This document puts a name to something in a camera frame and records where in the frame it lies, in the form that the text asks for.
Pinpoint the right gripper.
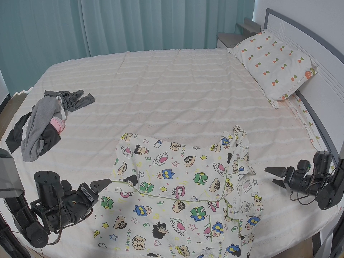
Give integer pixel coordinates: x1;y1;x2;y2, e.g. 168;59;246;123
265;166;309;195

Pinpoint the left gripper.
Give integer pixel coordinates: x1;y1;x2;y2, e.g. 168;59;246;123
61;178;112;225

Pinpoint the white printed pyjama top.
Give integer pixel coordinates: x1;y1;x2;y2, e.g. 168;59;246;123
93;125;262;258

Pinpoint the pile of clothes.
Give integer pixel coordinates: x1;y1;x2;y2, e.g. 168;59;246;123
5;89;96;163

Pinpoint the bed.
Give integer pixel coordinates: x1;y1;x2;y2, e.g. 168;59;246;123
0;8;344;258

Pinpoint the white printed pillow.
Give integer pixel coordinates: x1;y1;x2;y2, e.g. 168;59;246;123
228;29;319;109

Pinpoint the grey bedside table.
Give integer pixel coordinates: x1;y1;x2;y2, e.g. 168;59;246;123
217;17;262;49

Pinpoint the blue-green curtain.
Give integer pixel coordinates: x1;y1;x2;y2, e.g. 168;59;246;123
0;0;257;96

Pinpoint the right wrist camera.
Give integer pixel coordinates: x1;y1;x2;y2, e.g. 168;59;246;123
296;159;312;175

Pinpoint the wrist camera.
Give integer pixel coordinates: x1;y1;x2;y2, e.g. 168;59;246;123
296;159;312;175
61;180;74;197

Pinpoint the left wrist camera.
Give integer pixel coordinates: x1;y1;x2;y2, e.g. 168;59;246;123
61;180;74;197

